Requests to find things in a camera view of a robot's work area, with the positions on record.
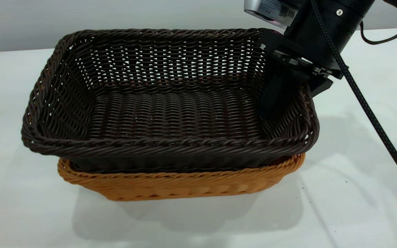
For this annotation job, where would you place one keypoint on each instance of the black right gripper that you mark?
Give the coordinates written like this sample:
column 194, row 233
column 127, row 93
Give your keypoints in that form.
column 312, row 38

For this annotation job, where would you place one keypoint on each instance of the dark brown wicker basket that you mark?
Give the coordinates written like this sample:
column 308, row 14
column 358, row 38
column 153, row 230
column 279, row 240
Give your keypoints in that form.
column 171, row 113

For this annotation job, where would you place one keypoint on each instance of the orange-brown wicker basket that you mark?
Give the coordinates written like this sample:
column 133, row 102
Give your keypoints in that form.
column 184, row 186

